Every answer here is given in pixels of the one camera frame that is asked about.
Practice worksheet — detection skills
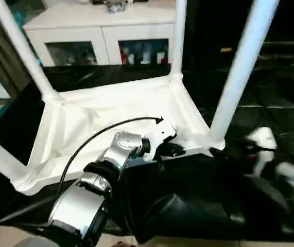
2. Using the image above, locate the white plastic table top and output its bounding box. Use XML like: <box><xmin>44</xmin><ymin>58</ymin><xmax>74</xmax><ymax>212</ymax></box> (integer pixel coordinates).
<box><xmin>14</xmin><ymin>74</ymin><xmax>226</xmax><ymax>196</ymax></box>

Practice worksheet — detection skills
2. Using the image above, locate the white plastic table leg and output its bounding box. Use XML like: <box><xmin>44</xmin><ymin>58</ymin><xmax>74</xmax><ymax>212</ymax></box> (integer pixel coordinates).
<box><xmin>0</xmin><ymin>131</ymin><xmax>38</xmax><ymax>192</ymax></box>
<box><xmin>0</xmin><ymin>0</ymin><xmax>64</xmax><ymax>106</ymax></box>
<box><xmin>208</xmin><ymin>0</ymin><xmax>280</xmax><ymax>151</ymax></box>
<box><xmin>169</xmin><ymin>0</ymin><xmax>187</xmax><ymax>85</ymax></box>

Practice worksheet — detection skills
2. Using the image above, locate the black mat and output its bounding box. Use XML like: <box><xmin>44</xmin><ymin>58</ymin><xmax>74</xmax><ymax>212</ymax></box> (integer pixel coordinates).
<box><xmin>0</xmin><ymin>64</ymin><xmax>294</xmax><ymax>245</ymax></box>

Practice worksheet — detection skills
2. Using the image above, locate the dark low bench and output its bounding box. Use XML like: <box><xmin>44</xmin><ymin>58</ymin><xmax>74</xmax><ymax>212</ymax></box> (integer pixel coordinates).
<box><xmin>262</xmin><ymin>41</ymin><xmax>294</xmax><ymax>62</ymax></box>

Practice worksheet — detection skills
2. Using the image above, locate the black speaker with gold label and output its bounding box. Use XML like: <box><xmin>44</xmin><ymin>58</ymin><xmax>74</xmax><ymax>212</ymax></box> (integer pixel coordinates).
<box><xmin>182</xmin><ymin>0</ymin><xmax>294</xmax><ymax>67</ymax></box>

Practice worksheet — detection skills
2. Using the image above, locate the clear glass jar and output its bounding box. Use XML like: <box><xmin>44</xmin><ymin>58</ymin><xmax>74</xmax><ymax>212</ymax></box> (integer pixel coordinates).
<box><xmin>107</xmin><ymin>0</ymin><xmax>127</xmax><ymax>13</ymax></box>

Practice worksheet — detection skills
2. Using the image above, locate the white glass-door cabinet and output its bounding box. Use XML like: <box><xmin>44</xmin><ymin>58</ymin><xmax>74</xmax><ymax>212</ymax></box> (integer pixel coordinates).
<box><xmin>23</xmin><ymin>0</ymin><xmax>178</xmax><ymax>67</ymax></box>

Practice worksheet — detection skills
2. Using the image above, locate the light blue plastic rack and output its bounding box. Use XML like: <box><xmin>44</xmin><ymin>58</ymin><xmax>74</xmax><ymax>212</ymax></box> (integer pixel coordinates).
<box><xmin>18</xmin><ymin>7</ymin><xmax>43</xmax><ymax>66</ymax></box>

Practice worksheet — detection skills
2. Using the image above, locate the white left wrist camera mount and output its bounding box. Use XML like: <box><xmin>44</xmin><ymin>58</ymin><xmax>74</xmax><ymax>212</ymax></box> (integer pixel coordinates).
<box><xmin>143</xmin><ymin>120</ymin><xmax>177</xmax><ymax>162</ymax></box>

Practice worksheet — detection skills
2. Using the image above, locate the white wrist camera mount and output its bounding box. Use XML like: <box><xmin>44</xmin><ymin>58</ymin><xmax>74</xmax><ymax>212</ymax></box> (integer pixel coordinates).
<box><xmin>247</xmin><ymin>127</ymin><xmax>278</xmax><ymax>178</ymax></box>
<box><xmin>143</xmin><ymin>120</ymin><xmax>177</xmax><ymax>162</ymax></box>

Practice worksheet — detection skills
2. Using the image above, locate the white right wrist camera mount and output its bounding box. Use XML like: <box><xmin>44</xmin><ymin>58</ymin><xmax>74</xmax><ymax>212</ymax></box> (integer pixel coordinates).
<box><xmin>247</xmin><ymin>127</ymin><xmax>278</xmax><ymax>178</ymax></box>

